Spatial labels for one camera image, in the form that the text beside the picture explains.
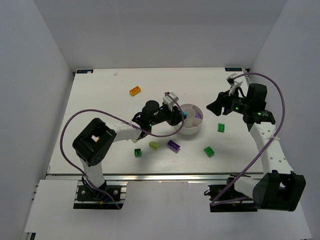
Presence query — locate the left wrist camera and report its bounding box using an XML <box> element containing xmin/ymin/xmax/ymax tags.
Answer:
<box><xmin>162</xmin><ymin>92</ymin><xmax>179</xmax><ymax>111</ymax></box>

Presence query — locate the blue corner tag left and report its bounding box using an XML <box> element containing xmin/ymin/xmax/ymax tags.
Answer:
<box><xmin>76</xmin><ymin>69</ymin><xmax>94</xmax><ymax>74</ymax></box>

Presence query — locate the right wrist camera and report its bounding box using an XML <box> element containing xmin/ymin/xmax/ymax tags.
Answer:
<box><xmin>226</xmin><ymin>73</ymin><xmax>243</xmax><ymax>97</ymax></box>

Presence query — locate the white round divided container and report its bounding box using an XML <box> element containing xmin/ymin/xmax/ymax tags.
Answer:
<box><xmin>179</xmin><ymin>104</ymin><xmax>204</xmax><ymax>135</ymax></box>

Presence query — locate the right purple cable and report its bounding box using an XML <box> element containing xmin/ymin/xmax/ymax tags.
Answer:
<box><xmin>210</xmin><ymin>72</ymin><xmax>286</xmax><ymax>207</ymax></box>

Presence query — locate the purple long lego brick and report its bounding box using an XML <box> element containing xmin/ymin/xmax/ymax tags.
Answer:
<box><xmin>167</xmin><ymin>140</ymin><xmax>181</xmax><ymax>153</ymax></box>

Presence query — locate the yellow long lego brick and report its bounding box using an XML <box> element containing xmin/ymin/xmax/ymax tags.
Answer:
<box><xmin>129</xmin><ymin>86</ymin><xmax>141</xmax><ymax>97</ymax></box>

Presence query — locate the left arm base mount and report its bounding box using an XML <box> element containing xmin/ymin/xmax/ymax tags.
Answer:
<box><xmin>73</xmin><ymin>183</ymin><xmax>127</xmax><ymax>210</ymax></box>

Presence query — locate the green lego front right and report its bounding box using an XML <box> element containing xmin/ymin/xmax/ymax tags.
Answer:
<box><xmin>203</xmin><ymin>146</ymin><xmax>215</xmax><ymax>158</ymax></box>

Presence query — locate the purple cable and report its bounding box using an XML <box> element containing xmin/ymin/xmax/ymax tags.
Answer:
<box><xmin>210</xmin><ymin>72</ymin><xmax>286</xmax><ymax>207</ymax></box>
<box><xmin>59</xmin><ymin>91</ymin><xmax>186</xmax><ymax>210</ymax></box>

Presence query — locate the lime rounded lego brick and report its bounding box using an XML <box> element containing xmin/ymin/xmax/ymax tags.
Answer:
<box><xmin>149</xmin><ymin>141</ymin><xmax>159</xmax><ymax>150</ymax></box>

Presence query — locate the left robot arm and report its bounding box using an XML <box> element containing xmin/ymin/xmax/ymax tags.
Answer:
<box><xmin>72</xmin><ymin>100</ymin><xmax>187</xmax><ymax>190</ymax></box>

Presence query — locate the green square lego right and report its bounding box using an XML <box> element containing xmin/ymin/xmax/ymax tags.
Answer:
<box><xmin>217</xmin><ymin>123</ymin><xmax>225</xmax><ymax>133</ymax></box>

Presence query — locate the blue corner tag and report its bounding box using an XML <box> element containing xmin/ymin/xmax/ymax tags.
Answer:
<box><xmin>224</xmin><ymin>67</ymin><xmax>243</xmax><ymax>72</ymax></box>
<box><xmin>76</xmin><ymin>69</ymin><xmax>94</xmax><ymax>74</ymax></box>

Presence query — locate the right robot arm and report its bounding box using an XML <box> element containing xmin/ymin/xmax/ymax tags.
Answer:
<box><xmin>206</xmin><ymin>83</ymin><xmax>306</xmax><ymax>212</ymax></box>

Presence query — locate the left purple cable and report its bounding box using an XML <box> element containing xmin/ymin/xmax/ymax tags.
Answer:
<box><xmin>59</xmin><ymin>91</ymin><xmax>186</xmax><ymax>210</ymax></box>

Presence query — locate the aluminium table edge rail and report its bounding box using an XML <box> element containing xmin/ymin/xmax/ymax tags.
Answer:
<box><xmin>44</xmin><ymin>172</ymin><xmax>270</xmax><ymax>183</ymax></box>

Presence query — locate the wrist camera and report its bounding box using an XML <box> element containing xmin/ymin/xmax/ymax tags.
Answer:
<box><xmin>162</xmin><ymin>92</ymin><xmax>179</xmax><ymax>111</ymax></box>
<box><xmin>226</xmin><ymin>73</ymin><xmax>243</xmax><ymax>97</ymax></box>

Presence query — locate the green small lego front left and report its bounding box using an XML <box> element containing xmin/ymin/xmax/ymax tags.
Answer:
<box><xmin>134</xmin><ymin>148</ymin><xmax>142</xmax><ymax>158</ymax></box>

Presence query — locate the purple square lego brick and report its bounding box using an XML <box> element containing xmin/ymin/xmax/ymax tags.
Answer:
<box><xmin>195</xmin><ymin>112</ymin><xmax>202</xmax><ymax>120</ymax></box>

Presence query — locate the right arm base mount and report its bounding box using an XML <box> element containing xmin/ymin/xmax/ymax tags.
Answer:
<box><xmin>203</xmin><ymin>174</ymin><xmax>258</xmax><ymax>213</ymax></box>

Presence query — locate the blue corner tag right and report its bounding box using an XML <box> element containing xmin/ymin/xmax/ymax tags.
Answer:
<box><xmin>224</xmin><ymin>67</ymin><xmax>243</xmax><ymax>72</ymax></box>

